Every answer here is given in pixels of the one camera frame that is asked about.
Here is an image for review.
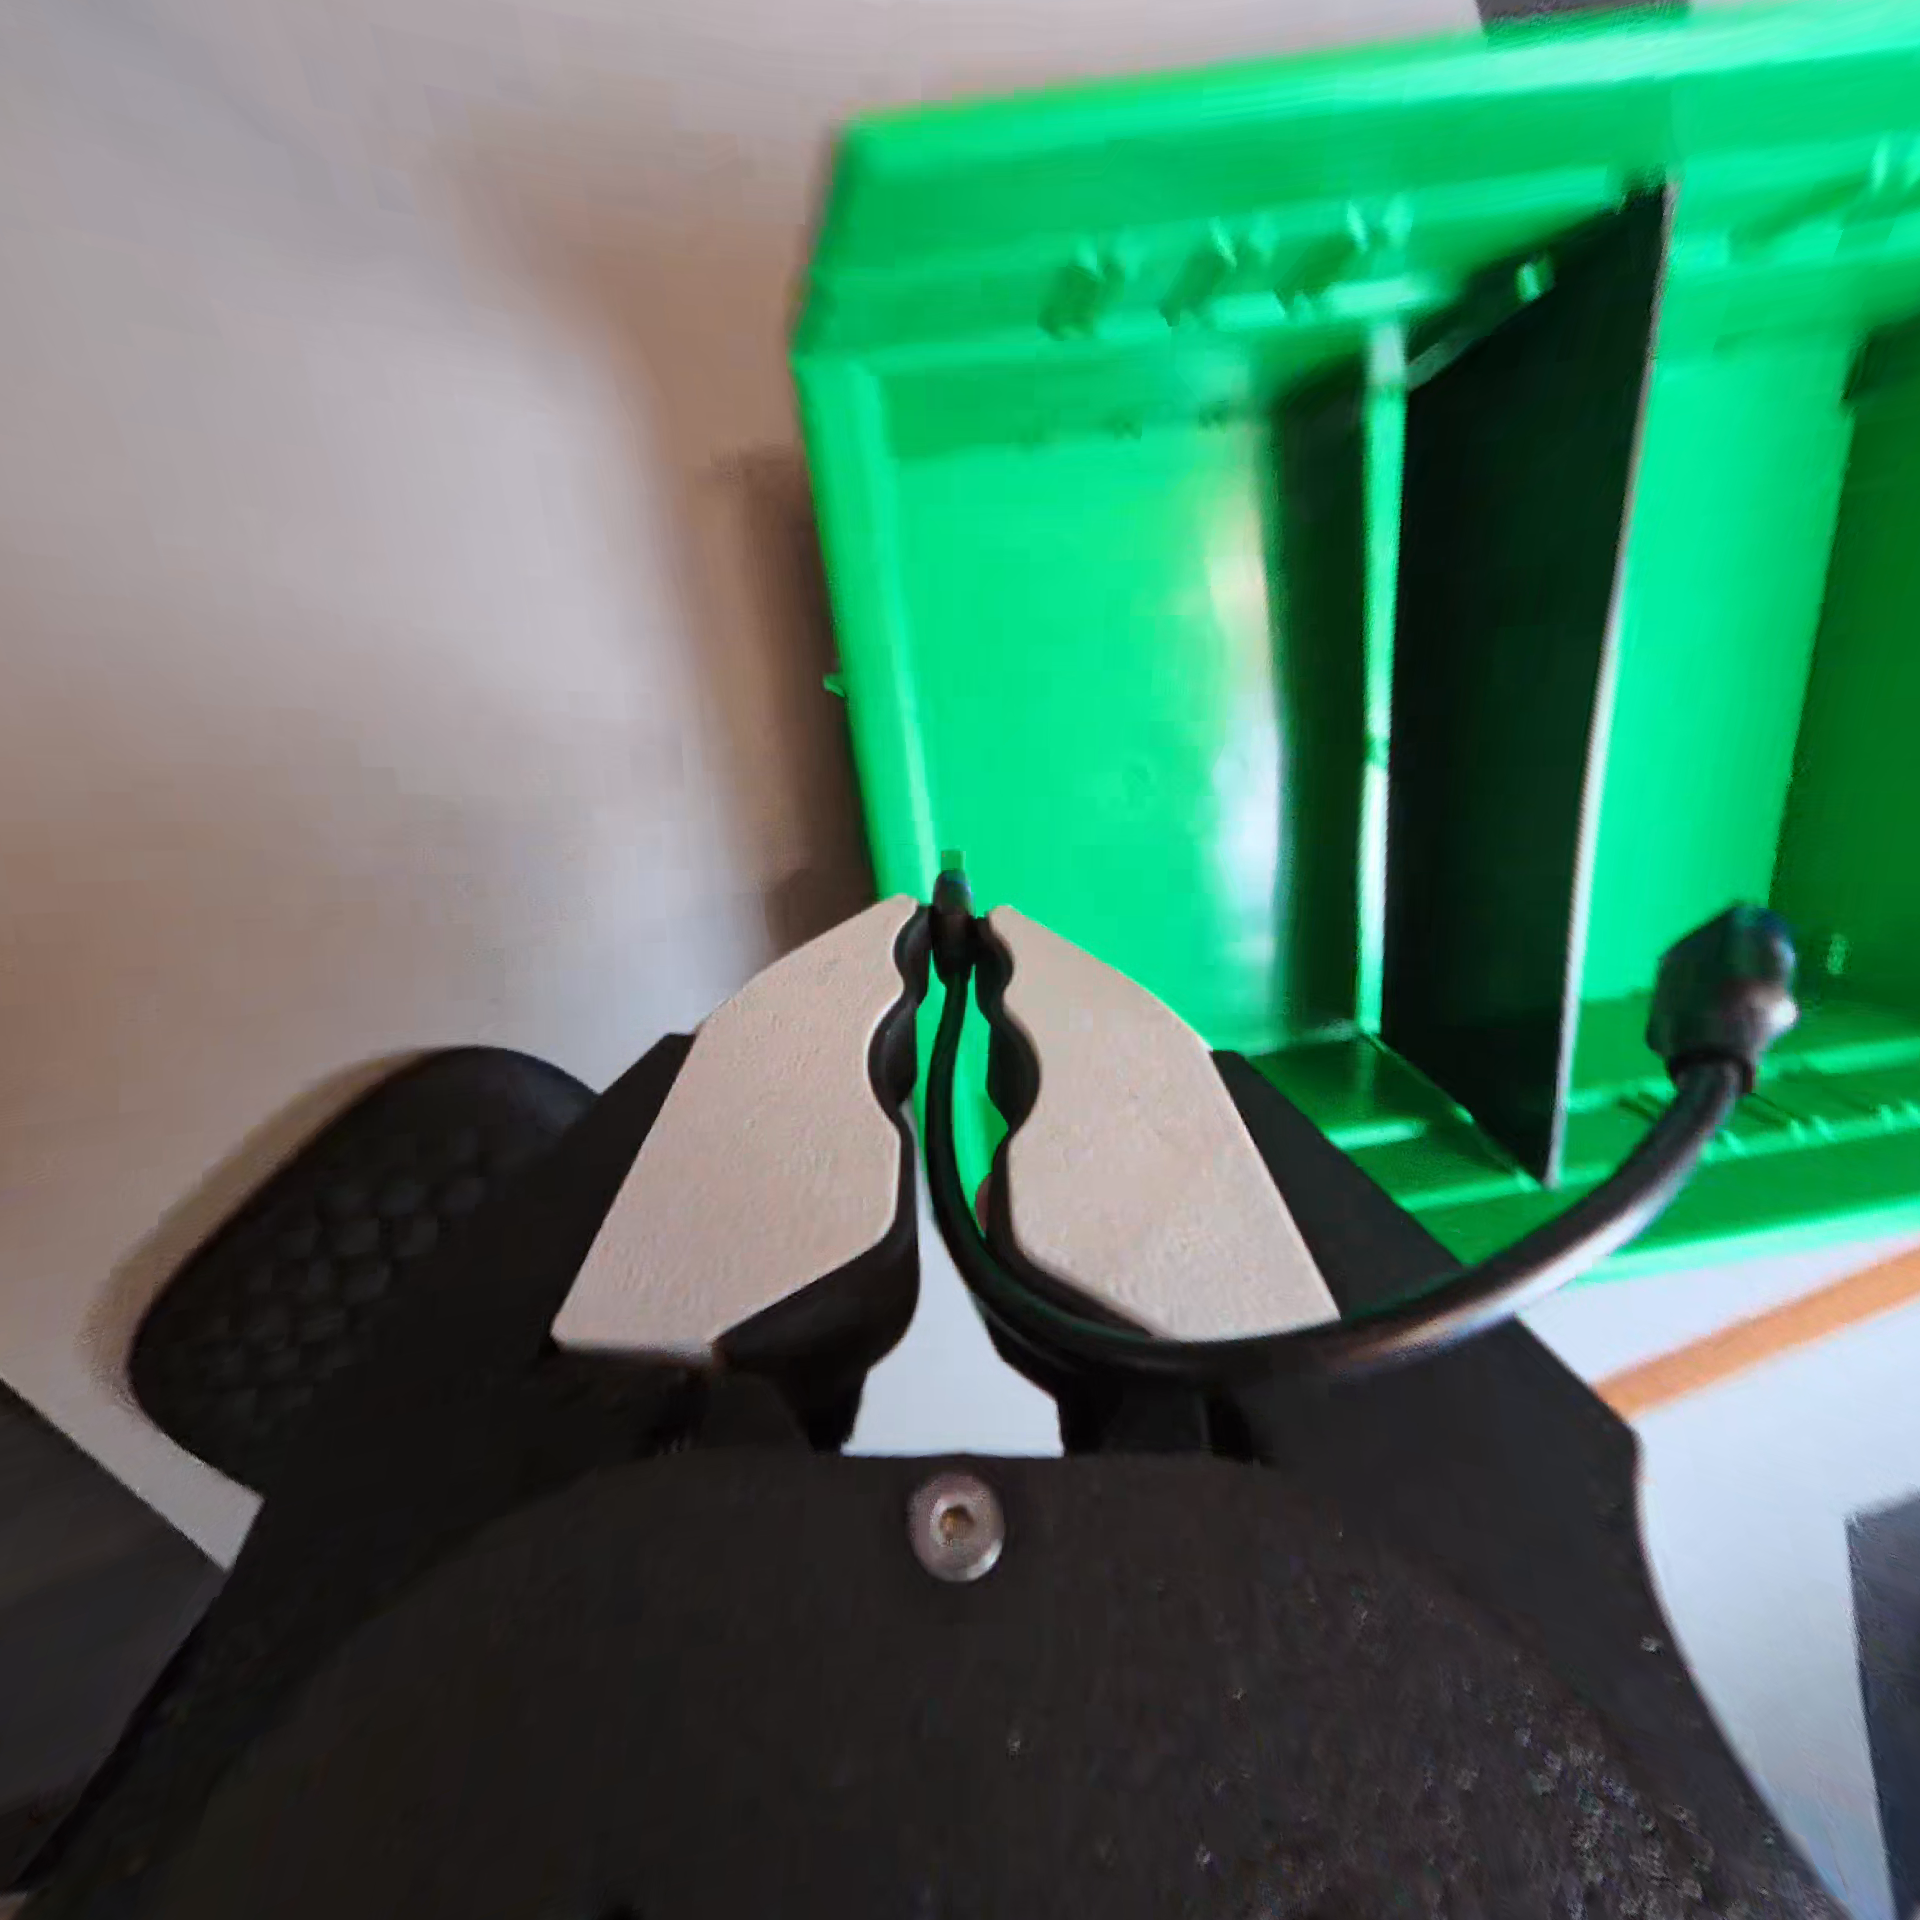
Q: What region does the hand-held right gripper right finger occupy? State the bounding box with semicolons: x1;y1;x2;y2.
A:
979;904;1344;1433

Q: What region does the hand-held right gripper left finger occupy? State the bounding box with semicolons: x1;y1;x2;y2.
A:
551;897;921;1433

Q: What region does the green plastic bin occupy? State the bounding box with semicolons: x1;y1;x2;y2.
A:
791;0;1920;1292

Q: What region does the short black USB cable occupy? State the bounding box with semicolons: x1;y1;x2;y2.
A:
921;854;1799;1379

